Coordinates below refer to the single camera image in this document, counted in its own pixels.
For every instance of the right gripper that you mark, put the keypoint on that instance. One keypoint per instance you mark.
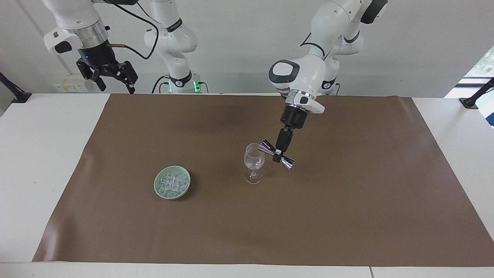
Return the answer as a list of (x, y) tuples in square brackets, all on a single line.
[(96, 54)]

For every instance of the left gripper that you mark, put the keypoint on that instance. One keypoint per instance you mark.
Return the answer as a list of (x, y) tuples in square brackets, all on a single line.
[(293, 117)]

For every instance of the silver double jigger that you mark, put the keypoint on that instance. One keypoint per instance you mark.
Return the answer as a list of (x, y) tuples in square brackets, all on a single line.
[(266, 146)]

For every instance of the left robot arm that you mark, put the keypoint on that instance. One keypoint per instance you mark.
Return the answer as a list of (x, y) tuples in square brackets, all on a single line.
[(308, 69)]

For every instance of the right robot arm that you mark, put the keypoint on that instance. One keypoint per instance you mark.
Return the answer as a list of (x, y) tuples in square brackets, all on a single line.
[(171, 42)]

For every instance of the clear wine glass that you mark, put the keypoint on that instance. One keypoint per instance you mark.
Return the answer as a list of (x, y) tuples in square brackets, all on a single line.
[(254, 158)]

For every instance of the clear ice cube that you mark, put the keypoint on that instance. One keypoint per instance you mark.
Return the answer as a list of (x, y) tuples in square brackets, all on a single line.
[(177, 177), (168, 178), (176, 189), (166, 189), (184, 182)]

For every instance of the black stand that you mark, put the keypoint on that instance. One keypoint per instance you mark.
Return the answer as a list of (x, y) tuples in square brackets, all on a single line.
[(472, 101), (15, 94)]

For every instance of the light green bowl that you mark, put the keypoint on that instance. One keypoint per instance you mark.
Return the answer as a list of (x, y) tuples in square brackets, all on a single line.
[(159, 185)]

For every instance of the window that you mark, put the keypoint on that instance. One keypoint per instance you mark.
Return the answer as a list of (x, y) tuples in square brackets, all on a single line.
[(482, 67)]

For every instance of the white wall socket box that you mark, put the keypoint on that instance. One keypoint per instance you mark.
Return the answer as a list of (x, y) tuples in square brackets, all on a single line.
[(69, 85)]

